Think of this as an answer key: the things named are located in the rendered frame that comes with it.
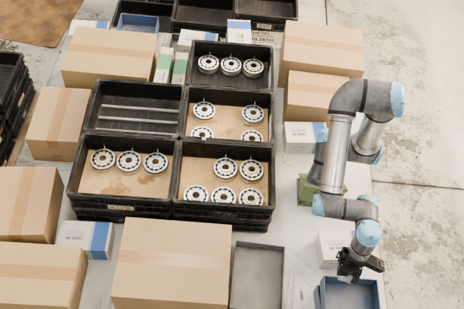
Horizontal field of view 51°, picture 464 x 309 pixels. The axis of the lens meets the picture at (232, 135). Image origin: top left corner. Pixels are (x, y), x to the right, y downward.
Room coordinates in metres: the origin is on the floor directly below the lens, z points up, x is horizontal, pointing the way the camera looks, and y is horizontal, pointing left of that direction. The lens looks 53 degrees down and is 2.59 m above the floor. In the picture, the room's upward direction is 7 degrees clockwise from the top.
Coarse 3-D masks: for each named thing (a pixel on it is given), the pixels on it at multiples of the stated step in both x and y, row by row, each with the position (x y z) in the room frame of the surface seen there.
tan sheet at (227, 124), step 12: (192, 108) 1.43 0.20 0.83; (216, 108) 1.45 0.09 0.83; (228, 108) 1.45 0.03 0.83; (240, 108) 1.46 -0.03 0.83; (192, 120) 1.36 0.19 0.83; (216, 120) 1.38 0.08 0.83; (228, 120) 1.38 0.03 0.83; (240, 120) 1.39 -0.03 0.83; (264, 120) 1.41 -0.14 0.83; (216, 132) 1.31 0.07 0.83; (228, 132) 1.31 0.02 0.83; (240, 132) 1.32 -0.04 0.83; (264, 132) 1.34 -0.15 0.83
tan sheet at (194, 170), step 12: (192, 168) 1.10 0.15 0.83; (204, 168) 1.11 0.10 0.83; (264, 168) 1.15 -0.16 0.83; (180, 180) 1.04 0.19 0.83; (192, 180) 1.05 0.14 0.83; (204, 180) 1.06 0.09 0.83; (216, 180) 1.06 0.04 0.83; (240, 180) 1.08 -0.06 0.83; (264, 180) 1.09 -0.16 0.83; (180, 192) 0.98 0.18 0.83; (264, 192) 1.03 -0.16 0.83; (264, 204) 0.98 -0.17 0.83
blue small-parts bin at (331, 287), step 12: (324, 276) 0.69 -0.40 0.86; (324, 288) 0.65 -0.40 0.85; (336, 288) 0.68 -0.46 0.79; (348, 288) 0.68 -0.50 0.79; (360, 288) 0.69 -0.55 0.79; (372, 288) 0.69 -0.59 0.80; (324, 300) 0.61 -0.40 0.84; (336, 300) 0.63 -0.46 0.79; (348, 300) 0.64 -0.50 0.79; (360, 300) 0.64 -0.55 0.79; (372, 300) 0.65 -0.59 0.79
